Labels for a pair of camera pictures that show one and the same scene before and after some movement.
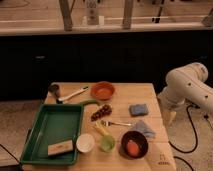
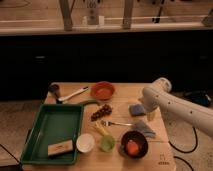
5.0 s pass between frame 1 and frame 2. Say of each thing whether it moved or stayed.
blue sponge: stayed
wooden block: stayed
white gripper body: moved
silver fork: stayed
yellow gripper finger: moved
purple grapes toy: stayed
